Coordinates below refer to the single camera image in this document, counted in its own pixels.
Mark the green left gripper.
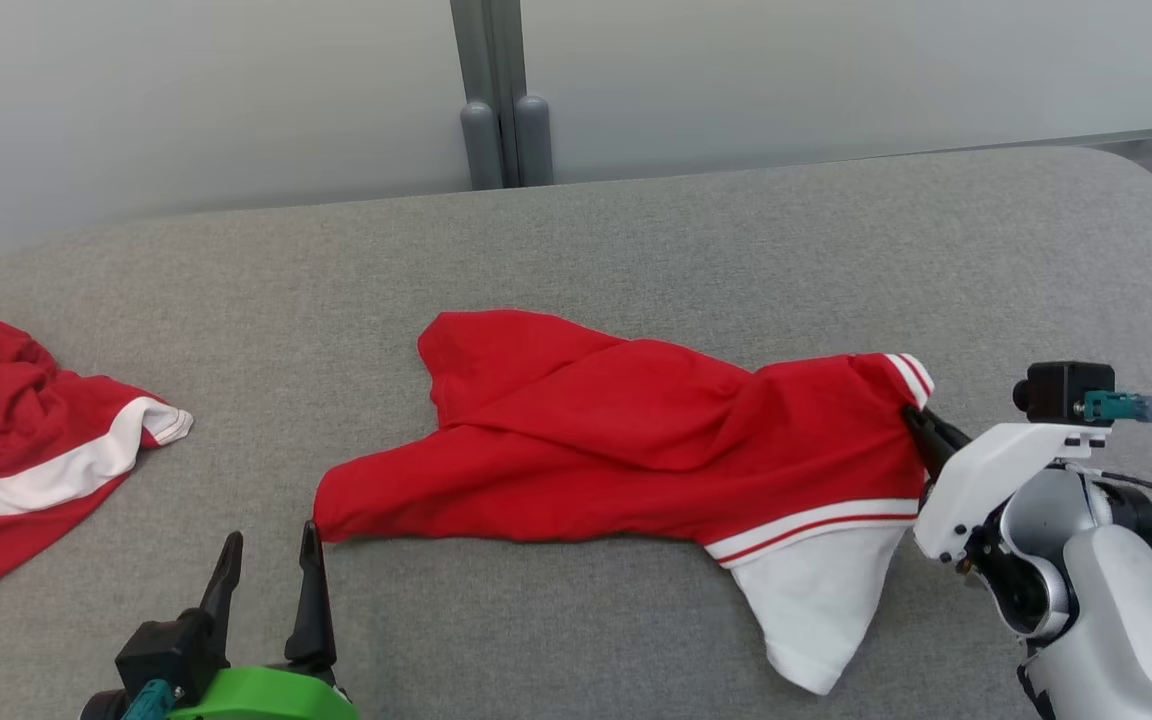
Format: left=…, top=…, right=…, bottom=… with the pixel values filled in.
left=168, top=520, right=359, bottom=720

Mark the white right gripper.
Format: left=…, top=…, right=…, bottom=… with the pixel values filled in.
left=901, top=404, right=1109, bottom=571

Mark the grey partition post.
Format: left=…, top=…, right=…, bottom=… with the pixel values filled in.
left=449, top=0, right=555, bottom=191

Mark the red basketball jersey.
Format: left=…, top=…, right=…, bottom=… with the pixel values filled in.
left=313, top=309, right=936, bottom=696

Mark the left camera cable teal plug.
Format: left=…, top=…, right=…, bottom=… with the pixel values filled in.
left=121, top=679, right=178, bottom=720

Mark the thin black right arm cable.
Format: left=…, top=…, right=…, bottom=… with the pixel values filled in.
left=1056, top=461, right=1152, bottom=510

